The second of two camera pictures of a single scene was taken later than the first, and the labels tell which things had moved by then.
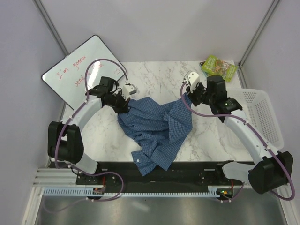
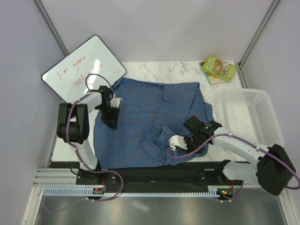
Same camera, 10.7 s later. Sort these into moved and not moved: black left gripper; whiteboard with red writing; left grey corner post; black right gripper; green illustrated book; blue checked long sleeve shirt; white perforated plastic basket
Moved: blue checked long sleeve shirt; black right gripper; black left gripper
Not moved: left grey corner post; white perforated plastic basket; green illustrated book; whiteboard with red writing
